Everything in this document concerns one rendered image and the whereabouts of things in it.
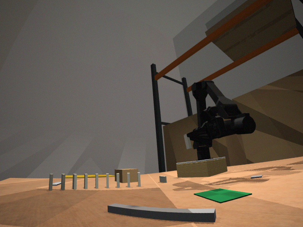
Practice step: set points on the green flat square mat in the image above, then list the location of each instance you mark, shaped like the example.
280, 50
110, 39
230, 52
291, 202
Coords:
222, 195

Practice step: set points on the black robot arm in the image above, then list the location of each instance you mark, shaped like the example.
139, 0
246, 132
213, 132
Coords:
240, 123

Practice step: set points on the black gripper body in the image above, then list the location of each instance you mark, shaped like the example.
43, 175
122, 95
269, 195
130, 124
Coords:
219, 128

